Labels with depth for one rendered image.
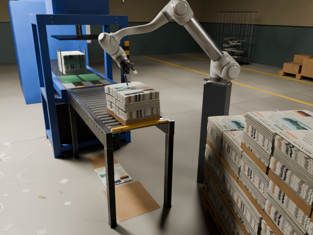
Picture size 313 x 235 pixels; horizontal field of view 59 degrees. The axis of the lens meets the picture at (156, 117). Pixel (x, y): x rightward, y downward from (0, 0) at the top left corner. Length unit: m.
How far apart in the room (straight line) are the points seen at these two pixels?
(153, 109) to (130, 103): 0.19
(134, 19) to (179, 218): 9.77
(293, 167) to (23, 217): 2.07
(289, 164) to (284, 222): 0.26
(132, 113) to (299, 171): 1.15
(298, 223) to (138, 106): 1.20
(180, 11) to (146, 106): 0.70
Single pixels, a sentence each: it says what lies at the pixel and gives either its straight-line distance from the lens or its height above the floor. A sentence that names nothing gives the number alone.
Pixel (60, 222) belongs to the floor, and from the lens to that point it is 2.45.
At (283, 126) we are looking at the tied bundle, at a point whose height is 1.06.
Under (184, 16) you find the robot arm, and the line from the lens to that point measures 2.05.
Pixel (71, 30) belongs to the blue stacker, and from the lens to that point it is 5.43.
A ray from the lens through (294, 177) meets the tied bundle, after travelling 1.27.
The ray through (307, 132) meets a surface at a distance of 1.40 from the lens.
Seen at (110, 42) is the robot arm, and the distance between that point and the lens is 2.12.
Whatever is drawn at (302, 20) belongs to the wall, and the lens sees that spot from 9.60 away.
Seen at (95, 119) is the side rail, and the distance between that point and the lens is 2.16.
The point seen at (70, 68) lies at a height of 0.88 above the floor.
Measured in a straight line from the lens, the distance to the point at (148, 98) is 1.98.
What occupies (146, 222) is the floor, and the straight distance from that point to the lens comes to 2.35.
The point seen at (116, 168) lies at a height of 0.01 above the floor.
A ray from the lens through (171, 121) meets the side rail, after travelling 2.09.
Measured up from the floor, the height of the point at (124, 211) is 0.00.
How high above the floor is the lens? 1.55
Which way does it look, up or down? 20 degrees down
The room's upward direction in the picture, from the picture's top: 1 degrees clockwise
